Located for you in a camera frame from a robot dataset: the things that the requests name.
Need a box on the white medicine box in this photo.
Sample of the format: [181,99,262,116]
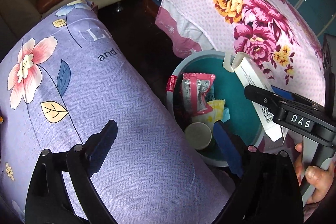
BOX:
[223,52,288,141]

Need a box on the yellow wrapper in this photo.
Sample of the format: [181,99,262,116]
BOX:
[191,100,230,130]

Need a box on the pink red snack wrapper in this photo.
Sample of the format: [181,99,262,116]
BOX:
[181,73,216,117]

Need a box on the brown paper cup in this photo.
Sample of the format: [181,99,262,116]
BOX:
[185,122,213,151]

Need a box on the teal round trash bin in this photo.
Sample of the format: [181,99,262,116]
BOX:
[166,50,266,167]

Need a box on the right hand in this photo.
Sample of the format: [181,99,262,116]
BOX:
[294,143,335,204]

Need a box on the purple floral bed sheet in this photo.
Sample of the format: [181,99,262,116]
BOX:
[1,0,230,223]

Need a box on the pink floral quilt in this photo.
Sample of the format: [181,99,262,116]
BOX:
[155,0,325,105]

